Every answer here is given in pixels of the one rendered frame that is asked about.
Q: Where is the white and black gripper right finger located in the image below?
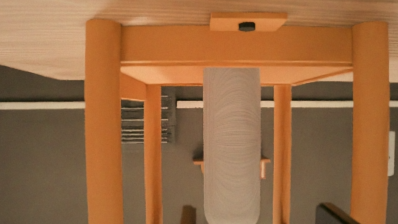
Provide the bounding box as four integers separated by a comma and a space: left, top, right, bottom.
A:
315, 202, 361, 224

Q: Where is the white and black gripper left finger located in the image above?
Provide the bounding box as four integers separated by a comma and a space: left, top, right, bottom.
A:
180, 205, 197, 224

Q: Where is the orange wooden shelving unit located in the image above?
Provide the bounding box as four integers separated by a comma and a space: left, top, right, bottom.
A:
85, 13, 389, 224

